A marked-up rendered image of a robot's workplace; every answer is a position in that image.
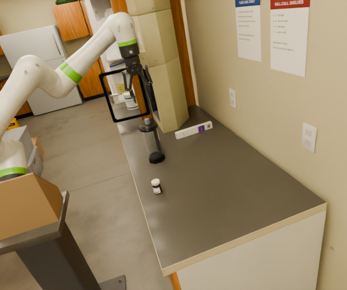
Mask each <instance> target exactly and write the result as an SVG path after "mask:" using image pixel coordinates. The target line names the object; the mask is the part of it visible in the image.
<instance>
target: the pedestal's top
mask: <svg viewBox="0 0 347 290"><path fill-rule="evenodd" d="M61 194H62V196H63V201H62V207H61V212H60V218H59V221H58V222H54V223H51V224H48V225H46V226H42V227H39V228H35V229H33V230H30V231H27V232H23V233H21V234H18V235H15V236H11V237H8V238H5V239H2V240H0V255H3V254H7V253H10V252H12V251H16V250H19V249H23V248H26V247H29V246H33V245H36V244H39V243H42V242H46V241H49V240H51V239H55V238H58V237H61V236H62V232H63V226H64V221H65V217H66V212H67V206H68V200H69V197H70V195H69V192H68V190H64V191H61Z"/></svg>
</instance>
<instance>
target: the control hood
mask: <svg viewBox="0 0 347 290"><path fill-rule="evenodd" d="M139 52H140V54H138V55H139V59H140V63H141V65H142V66H144V65H147V66H148V61H147V57H146V53H145V52H144V51H142V50H140V49H139ZM148 68H149V66H148Z"/></svg>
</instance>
